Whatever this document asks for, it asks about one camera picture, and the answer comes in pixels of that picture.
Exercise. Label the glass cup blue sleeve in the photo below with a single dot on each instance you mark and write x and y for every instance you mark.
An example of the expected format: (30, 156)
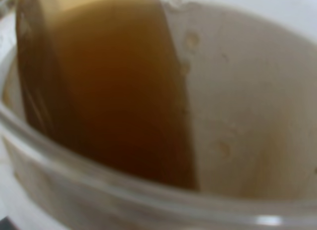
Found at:
(162, 114)

